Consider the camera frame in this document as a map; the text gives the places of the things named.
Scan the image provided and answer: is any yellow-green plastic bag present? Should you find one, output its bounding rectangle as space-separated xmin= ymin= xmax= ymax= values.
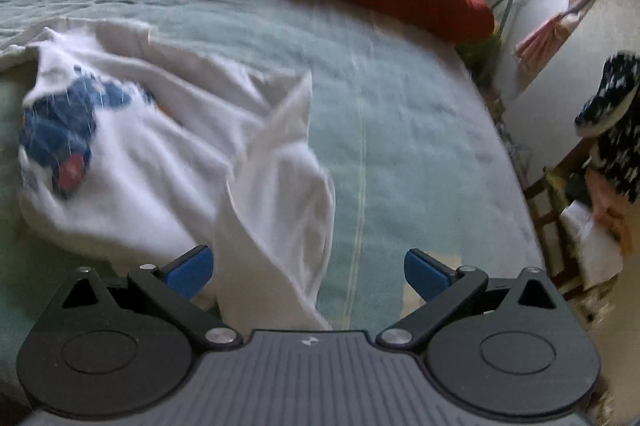
xmin=457 ymin=33 xmax=501 ymax=81

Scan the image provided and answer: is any white printed t-shirt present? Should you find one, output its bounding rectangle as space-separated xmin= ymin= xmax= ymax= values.
xmin=0 ymin=16 xmax=337 ymax=332

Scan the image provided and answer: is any wooden chair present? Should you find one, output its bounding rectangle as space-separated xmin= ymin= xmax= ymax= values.
xmin=525 ymin=146 xmax=601 ymax=287

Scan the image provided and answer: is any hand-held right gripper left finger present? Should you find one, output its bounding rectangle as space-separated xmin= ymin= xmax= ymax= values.
xmin=61 ymin=246 xmax=242 ymax=349

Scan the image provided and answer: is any pile of clothes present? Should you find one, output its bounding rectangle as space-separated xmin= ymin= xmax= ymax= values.
xmin=560 ymin=166 xmax=640 ymax=287

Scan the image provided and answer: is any green checked bed blanket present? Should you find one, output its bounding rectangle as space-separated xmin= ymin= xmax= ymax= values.
xmin=0 ymin=0 xmax=546 ymax=407

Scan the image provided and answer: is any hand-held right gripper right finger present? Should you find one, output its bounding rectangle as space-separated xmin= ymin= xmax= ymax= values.
xmin=377 ymin=249 xmax=557 ymax=351

